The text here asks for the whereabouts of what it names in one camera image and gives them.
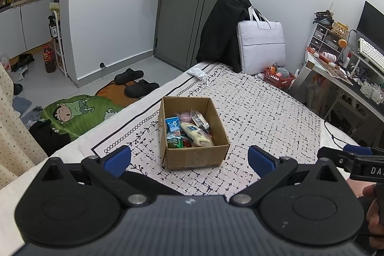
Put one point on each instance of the person's right hand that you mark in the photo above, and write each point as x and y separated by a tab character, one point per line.
376	214

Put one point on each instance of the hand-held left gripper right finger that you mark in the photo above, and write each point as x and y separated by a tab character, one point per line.
261	161

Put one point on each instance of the dark cookie packet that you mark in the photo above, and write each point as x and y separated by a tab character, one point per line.
201	121

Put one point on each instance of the brown cardboard box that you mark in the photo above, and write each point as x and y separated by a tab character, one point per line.
195	158

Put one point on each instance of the pale yellow bread packet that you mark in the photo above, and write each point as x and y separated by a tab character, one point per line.
195	135

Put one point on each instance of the red label bottle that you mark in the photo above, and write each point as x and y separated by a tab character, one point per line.
49	59

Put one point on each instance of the blue grey rug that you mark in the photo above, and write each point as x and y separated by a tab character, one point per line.
27	110

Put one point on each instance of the white laptop bag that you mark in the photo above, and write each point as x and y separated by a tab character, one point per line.
261	46

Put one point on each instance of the white keyboard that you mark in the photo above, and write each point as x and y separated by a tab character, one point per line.
372	53

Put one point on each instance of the orange ball lamp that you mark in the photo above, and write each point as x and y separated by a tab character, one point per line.
343	43

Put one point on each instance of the white metal rack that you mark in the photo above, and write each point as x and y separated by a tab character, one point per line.
61	55

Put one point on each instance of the black door stopper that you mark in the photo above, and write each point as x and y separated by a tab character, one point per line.
103	65

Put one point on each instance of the white face mask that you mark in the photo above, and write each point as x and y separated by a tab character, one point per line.
196	73

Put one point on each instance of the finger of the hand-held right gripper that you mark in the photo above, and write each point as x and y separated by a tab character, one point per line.
333	157
363	151

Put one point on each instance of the grey desktop drawer organizer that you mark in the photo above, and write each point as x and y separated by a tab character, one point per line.
322	41

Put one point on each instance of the blue snack packet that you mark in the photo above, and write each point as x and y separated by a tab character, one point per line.
172	124

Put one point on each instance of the grey door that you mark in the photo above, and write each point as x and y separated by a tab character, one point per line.
192	19

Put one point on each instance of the white desk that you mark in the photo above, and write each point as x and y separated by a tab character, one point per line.
345	88

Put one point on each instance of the purple snack packet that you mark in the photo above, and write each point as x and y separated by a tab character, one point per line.
184	116

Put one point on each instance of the pair of black shoes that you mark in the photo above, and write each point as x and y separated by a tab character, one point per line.
23	61

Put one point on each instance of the red snack bar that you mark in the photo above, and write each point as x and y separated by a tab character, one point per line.
186	142

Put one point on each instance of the beige dotted cloth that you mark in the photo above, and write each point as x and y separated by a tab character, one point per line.
15	139

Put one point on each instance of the red plastic basket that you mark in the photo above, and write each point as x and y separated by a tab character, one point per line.
279	80

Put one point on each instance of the black and white printed blanket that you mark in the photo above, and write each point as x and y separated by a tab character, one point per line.
264	112

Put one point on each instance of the dark cloth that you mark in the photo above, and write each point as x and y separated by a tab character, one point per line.
51	137

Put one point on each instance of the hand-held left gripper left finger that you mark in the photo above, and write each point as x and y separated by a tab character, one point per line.
117	160

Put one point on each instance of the green candy packet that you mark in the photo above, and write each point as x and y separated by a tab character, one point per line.
175	142

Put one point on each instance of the small white bottle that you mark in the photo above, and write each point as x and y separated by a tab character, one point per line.
347	61

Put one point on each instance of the white kitchen cabinet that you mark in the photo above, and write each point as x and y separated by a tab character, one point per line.
24	25

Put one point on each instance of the black coat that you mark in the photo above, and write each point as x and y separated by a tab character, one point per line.
219	34

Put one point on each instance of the black computer monitor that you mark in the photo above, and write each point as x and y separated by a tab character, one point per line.
372	25

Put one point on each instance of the small wicker basket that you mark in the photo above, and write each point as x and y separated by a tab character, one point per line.
340	29

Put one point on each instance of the orange floor mat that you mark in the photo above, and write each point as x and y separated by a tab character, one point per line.
115	94

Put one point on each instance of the black spray bottle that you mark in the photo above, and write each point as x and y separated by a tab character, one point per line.
52	28

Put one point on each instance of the green cartoon floor mat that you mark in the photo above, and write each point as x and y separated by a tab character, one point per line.
78	118

